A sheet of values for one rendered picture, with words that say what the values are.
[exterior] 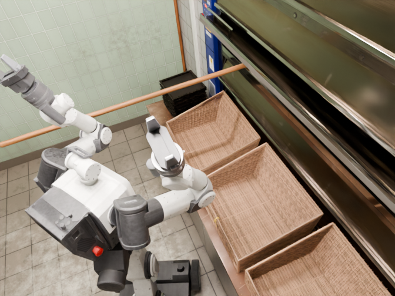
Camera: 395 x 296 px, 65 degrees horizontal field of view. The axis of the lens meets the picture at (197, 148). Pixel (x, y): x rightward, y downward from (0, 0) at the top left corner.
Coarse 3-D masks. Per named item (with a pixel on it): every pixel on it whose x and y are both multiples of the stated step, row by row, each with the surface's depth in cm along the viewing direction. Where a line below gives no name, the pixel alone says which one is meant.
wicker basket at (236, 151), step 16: (224, 96) 227; (192, 112) 230; (224, 112) 230; (240, 112) 209; (176, 128) 234; (192, 128) 241; (208, 128) 240; (224, 128) 234; (240, 128) 211; (208, 144) 227; (240, 144) 214; (256, 144) 195; (192, 160) 219; (208, 160) 217; (224, 160) 194
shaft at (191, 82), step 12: (216, 72) 181; (228, 72) 183; (180, 84) 177; (192, 84) 178; (144, 96) 172; (156, 96) 175; (108, 108) 168; (120, 108) 170; (36, 132) 161; (48, 132) 163; (0, 144) 157
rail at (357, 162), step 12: (252, 60) 146; (264, 72) 138; (276, 84) 132; (288, 96) 125; (300, 108) 120; (312, 120) 115; (324, 132) 111; (336, 144) 107; (348, 156) 103; (360, 168) 99; (372, 180) 96; (384, 192) 93
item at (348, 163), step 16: (208, 16) 187; (224, 16) 189; (224, 32) 172; (240, 32) 173; (240, 48) 159; (256, 48) 160; (272, 64) 148; (288, 80) 138; (304, 96) 130; (320, 96) 130; (320, 112) 122; (336, 112) 123; (336, 128) 115; (352, 128) 116; (352, 144) 109; (368, 144) 110; (368, 160) 104; (384, 160) 104; (384, 176) 99
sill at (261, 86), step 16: (224, 48) 206; (256, 80) 178; (272, 96) 167; (288, 112) 157; (304, 128) 148; (320, 144) 141; (336, 160) 134; (352, 176) 127; (368, 192) 122; (384, 208) 116
